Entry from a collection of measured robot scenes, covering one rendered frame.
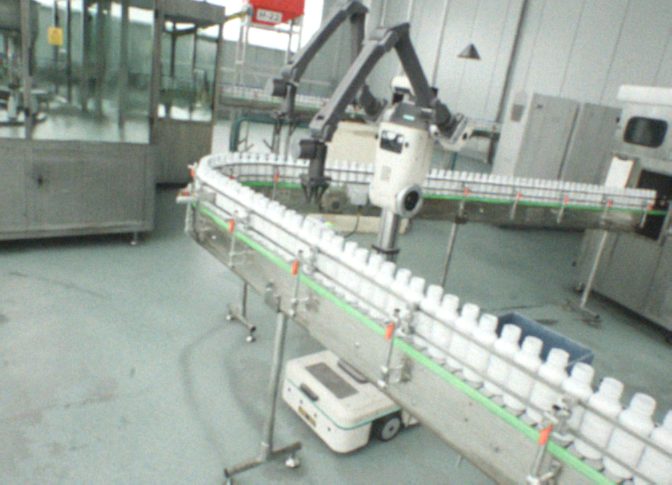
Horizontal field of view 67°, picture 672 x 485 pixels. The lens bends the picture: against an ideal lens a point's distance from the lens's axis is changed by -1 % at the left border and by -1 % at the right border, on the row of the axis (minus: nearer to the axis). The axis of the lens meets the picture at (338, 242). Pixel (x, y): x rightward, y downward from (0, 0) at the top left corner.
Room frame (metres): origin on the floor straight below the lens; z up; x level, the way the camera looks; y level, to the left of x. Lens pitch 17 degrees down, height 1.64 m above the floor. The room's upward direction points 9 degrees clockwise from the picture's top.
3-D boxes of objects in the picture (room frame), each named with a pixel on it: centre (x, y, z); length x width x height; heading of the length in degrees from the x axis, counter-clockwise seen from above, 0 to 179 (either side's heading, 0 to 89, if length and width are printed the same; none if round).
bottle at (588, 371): (0.94, -0.54, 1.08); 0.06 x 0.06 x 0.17
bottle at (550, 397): (0.99, -0.51, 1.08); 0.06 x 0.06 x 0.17
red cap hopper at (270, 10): (8.37, 1.54, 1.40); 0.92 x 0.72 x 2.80; 113
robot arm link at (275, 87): (2.12, 0.32, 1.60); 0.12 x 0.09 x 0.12; 132
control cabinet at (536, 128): (7.46, -2.51, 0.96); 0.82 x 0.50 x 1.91; 113
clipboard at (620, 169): (4.73, -2.43, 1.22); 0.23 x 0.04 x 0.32; 23
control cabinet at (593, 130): (7.80, -3.35, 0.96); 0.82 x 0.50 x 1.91; 113
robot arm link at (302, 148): (1.68, 0.14, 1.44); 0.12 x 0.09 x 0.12; 131
